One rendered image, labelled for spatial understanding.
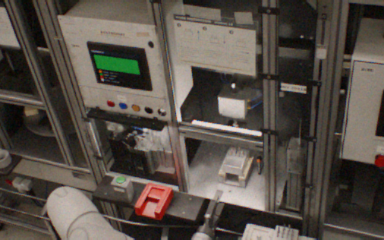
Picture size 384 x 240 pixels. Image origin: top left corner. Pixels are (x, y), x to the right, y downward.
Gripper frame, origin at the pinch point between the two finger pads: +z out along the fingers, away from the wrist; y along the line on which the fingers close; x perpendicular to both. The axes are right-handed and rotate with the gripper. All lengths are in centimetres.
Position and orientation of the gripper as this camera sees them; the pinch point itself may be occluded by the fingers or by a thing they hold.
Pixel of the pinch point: (218, 201)
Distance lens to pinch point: 229.1
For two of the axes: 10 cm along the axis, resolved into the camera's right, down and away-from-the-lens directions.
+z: 3.5, -6.4, 6.8
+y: -1.0, -7.5, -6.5
